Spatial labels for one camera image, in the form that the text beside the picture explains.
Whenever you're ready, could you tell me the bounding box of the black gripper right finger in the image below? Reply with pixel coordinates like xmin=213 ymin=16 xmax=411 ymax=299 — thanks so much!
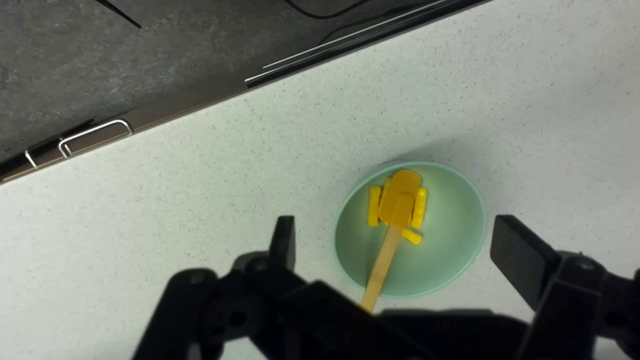
xmin=488 ymin=214 xmax=640 ymax=360

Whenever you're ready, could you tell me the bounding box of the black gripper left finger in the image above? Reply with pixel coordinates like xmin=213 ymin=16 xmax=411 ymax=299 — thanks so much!
xmin=131 ymin=214 xmax=377 ymax=360

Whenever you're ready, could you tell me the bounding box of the light green bowl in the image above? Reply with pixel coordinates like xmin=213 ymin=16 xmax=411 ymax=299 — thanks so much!
xmin=333 ymin=159 xmax=488 ymax=301

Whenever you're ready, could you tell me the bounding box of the wooden spatula with yellow head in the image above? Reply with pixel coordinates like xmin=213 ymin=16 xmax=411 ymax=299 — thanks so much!
xmin=358 ymin=169 xmax=427 ymax=316

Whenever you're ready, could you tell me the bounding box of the yellow food stick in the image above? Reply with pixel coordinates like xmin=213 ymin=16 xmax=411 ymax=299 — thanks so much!
xmin=400 ymin=229 xmax=424 ymax=248
xmin=408 ymin=186 xmax=430 ymax=231

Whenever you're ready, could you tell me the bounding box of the brown wooden drawer front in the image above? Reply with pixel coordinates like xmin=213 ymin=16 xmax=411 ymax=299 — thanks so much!
xmin=0 ymin=86 xmax=248 ymax=186

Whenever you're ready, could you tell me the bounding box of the black dishwasher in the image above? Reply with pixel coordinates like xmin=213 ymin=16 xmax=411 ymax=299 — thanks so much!
xmin=243 ymin=0 xmax=497 ymax=89

